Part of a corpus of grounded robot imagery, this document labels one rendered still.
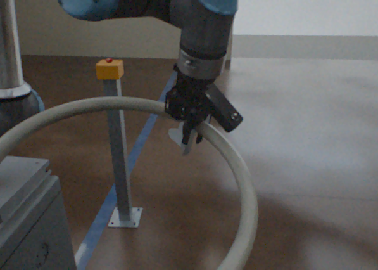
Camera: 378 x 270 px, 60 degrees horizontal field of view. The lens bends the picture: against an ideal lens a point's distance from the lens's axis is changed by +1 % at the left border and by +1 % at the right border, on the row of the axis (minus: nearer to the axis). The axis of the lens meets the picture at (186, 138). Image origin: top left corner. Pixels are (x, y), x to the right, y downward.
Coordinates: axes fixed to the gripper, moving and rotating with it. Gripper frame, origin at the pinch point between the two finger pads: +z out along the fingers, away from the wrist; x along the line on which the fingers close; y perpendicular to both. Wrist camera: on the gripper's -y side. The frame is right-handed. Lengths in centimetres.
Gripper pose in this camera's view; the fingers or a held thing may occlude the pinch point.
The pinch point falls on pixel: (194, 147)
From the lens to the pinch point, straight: 76.0
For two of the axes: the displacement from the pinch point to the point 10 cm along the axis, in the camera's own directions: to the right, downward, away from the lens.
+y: -8.0, -4.7, 3.6
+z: -1.3, 7.3, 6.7
